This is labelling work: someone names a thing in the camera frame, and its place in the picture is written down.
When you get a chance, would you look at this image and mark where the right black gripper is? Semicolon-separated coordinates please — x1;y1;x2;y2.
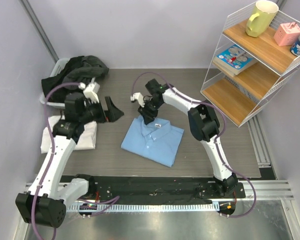
138;98;163;125

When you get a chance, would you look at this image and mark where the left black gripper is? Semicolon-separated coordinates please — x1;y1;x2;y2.
79;96;124;125

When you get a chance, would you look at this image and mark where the light blue long sleeve shirt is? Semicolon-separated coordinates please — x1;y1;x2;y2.
121;115;184;168

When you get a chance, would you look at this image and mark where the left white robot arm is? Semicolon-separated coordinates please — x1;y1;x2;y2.
15;92;124;228

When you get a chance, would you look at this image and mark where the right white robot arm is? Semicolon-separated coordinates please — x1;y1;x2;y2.
130;79;238;198

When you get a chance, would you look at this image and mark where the folded white shirt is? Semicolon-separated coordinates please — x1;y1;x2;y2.
40;115;97;154

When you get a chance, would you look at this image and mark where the black dark clothes pile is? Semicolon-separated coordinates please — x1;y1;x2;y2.
41;55;110;96

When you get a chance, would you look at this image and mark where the white plastic laundry basket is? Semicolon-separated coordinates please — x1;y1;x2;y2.
41;58;80;108

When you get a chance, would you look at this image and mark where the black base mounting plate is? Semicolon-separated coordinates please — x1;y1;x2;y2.
84;176;246;206

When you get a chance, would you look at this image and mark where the blue white tissue pack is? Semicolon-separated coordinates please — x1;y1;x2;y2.
212;44;258;77

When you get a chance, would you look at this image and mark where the yellow green ceramic mug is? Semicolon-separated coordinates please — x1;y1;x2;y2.
245;0;279;38

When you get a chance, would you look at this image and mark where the pink cube power adapter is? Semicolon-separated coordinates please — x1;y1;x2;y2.
273;22;300;47

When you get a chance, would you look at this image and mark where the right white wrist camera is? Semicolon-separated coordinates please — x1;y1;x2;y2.
130;92;145;108

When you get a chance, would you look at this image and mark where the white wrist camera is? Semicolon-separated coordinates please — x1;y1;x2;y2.
78;82;100;103
130;92;145;108

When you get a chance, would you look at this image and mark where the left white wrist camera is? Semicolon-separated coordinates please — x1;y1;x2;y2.
78;82;100;103

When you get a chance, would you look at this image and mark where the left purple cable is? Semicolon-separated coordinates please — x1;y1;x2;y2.
31;82;121;240

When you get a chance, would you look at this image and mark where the aluminium slotted cable rail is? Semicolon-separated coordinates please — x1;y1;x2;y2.
67;202;220;213

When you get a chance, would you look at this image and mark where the white wire wooden shelf rack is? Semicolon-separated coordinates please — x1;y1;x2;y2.
200;3;300;127

